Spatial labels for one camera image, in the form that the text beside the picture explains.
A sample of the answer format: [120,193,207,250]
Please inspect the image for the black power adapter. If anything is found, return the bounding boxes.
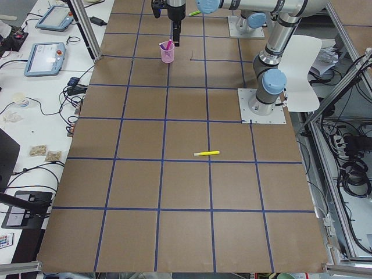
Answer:
[90,16,107,26]

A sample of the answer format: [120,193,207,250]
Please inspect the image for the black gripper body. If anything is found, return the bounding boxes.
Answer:
[166,0,186,22]

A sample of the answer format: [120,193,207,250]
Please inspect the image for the pink marker pen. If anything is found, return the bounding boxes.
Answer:
[165,39,173,51]

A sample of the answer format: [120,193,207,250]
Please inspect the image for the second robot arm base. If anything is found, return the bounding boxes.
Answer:
[227,10,267,39]

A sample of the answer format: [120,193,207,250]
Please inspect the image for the white plastic chair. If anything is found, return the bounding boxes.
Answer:
[278,35,322,112]

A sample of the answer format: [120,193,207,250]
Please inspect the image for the near blue teach pendant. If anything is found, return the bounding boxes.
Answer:
[24,42,66,77]

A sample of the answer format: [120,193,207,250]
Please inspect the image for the blue teach pendant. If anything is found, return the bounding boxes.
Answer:
[35,5,73,32]
[24,42,66,77]

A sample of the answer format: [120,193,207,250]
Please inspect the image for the black camera stand base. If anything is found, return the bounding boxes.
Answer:
[1,191,52,229]

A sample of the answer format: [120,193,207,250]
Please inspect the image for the aluminium frame post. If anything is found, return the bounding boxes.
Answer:
[67,0,102,61]

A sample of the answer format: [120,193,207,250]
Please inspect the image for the yellow highlighter pen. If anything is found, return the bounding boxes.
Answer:
[193,151,220,156]

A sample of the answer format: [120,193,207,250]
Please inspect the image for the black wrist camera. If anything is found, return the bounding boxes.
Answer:
[151,0,165,19]

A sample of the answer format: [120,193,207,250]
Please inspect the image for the green highlighter pen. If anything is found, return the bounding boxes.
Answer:
[189,10,201,16]

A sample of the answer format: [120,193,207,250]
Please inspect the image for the purple marker pen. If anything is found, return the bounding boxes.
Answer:
[159,42,169,51]

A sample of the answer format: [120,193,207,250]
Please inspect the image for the colourful remote control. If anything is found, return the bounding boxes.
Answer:
[0,233,14,249]

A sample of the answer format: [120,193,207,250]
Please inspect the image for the bag of snacks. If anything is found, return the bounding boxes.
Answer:
[28,145,48,157]
[45,151,62,162]

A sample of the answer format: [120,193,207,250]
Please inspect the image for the far blue teach pendant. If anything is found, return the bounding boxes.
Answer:
[35,5,73,32]

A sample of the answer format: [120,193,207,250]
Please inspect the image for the pink translucent plastic cup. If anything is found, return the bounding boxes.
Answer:
[160,43,174,63]

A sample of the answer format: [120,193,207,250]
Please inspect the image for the white tape roll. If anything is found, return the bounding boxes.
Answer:
[12,92,30,108]

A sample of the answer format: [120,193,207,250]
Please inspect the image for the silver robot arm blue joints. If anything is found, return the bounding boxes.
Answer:
[196,0,328,116]

